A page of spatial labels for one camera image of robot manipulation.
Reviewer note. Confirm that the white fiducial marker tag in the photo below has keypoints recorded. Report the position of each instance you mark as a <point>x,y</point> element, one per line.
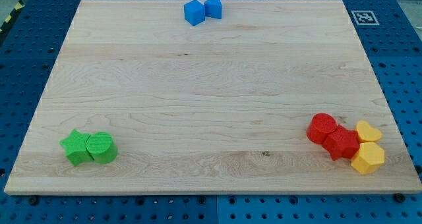
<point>364,18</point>

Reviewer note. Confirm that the red cylinder block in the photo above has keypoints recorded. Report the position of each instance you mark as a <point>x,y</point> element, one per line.
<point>320,127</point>

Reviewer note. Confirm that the green cylinder block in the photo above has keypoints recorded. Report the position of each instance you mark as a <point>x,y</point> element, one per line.
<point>102,147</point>

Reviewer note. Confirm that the red star block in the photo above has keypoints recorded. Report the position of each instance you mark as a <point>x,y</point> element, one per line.
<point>342,143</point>

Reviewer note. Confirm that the wooden board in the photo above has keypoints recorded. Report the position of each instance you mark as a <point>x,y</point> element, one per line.
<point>217,108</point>

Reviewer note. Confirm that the blue triangular block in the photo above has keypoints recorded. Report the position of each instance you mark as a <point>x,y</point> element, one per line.
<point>213,9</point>

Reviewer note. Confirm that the yellow hexagon block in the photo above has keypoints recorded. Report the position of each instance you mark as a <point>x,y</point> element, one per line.
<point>368,159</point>

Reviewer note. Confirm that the green star block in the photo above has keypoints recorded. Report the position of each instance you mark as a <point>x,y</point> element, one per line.
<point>75,147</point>

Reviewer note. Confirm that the yellow heart block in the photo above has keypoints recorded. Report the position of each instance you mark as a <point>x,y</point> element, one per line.
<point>367,133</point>

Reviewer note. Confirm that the blue cube block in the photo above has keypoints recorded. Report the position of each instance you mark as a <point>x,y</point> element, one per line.
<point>194,12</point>

